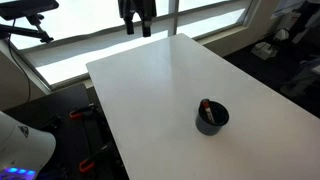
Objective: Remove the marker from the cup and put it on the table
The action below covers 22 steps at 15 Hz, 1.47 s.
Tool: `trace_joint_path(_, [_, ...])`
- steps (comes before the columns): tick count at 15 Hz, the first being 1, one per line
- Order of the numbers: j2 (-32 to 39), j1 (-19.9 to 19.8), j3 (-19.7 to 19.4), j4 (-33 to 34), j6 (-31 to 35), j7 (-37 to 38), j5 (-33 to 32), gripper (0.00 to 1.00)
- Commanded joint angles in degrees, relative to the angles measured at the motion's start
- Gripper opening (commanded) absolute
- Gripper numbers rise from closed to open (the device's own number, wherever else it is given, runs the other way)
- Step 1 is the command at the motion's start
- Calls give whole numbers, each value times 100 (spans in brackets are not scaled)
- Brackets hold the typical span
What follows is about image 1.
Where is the black camera on stand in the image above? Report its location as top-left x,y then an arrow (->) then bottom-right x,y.
0,0 -> 59,43

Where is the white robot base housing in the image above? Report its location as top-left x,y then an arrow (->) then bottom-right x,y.
0,112 -> 56,180

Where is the upper orange handled clamp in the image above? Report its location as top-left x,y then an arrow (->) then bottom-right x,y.
69,104 -> 97,120

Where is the orange handled clamp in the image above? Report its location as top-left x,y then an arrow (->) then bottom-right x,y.
78,144 -> 112,174
69,104 -> 97,120

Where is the white device on floor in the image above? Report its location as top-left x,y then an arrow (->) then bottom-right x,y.
251,42 -> 277,60

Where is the lower orange handled clamp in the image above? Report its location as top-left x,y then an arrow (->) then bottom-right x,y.
78,144 -> 112,174

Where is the dark blue enamel cup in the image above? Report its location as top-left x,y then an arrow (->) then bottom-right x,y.
195,101 -> 229,136

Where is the black side cart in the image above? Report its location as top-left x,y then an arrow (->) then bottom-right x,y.
1,85 -> 129,180

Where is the red capped marker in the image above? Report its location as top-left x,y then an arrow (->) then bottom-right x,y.
201,99 -> 215,124

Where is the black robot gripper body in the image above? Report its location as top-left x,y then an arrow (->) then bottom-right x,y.
118,0 -> 157,21

